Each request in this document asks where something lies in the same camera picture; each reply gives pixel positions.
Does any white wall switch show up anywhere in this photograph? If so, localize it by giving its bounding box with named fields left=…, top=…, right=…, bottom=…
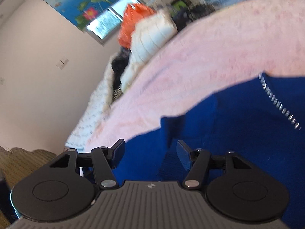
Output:
left=56, top=57, right=69, bottom=70

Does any pink floral bed blanket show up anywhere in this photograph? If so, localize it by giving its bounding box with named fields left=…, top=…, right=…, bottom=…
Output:
left=85, top=0, right=304, bottom=152

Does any black fuzzy garment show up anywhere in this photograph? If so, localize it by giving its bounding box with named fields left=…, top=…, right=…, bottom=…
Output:
left=112, top=47, right=131, bottom=102

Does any white quilted jacket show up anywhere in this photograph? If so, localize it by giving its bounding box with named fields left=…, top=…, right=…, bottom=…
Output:
left=120, top=9, right=177, bottom=93

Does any white printed quilt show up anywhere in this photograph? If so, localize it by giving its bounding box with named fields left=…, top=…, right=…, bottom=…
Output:
left=65, top=53, right=118, bottom=152

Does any window with grey frame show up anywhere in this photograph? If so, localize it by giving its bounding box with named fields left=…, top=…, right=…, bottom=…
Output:
left=85, top=0, right=145, bottom=45

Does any blue knit sweater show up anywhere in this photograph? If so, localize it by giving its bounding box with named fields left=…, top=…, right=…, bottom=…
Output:
left=114, top=73, right=304, bottom=228

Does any orange plastic bag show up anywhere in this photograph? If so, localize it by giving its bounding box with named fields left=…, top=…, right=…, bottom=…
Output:
left=118, top=4, right=155, bottom=49

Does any green and black bag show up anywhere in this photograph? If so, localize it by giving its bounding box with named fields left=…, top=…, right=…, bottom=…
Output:
left=170, top=0, right=192, bottom=18

